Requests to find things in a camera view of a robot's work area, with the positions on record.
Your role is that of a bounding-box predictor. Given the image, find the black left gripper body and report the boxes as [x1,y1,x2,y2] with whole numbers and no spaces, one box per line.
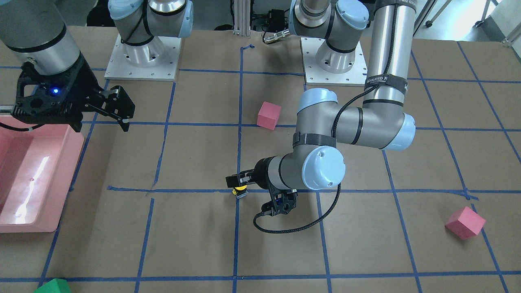
[244,158,279,190]

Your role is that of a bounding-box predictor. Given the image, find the pink plastic bin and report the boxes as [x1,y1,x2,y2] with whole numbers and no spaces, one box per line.
[0,125,84,233]

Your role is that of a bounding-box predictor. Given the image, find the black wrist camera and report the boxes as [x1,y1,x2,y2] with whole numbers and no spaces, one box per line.
[260,188,298,216]

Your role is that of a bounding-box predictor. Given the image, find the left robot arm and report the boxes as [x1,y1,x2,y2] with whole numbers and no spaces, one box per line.
[226,0,417,190]

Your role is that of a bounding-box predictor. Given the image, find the pink cube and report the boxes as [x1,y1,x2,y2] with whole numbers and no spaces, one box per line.
[445,206,486,241]
[256,101,281,130]

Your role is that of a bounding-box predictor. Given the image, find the pink cube far side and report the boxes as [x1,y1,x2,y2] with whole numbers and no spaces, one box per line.
[445,206,486,241]

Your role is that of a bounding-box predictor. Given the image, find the green cube far corner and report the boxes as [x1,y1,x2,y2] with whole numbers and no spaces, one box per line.
[34,278,72,293]

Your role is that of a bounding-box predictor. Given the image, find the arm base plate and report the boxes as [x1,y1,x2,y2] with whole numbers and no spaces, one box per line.
[105,36,182,81]
[301,37,367,87]

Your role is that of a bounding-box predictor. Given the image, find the pink cube near centre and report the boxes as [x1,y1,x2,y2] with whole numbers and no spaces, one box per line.
[256,101,281,130]

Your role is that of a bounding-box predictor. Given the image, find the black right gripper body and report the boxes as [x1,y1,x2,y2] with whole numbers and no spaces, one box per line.
[11,55,135,132]

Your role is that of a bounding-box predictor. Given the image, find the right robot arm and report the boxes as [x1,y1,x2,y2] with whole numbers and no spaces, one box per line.
[1,0,194,132]

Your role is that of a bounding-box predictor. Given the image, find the yellow push button switch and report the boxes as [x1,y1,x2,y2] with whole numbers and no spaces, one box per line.
[232,185,249,199]

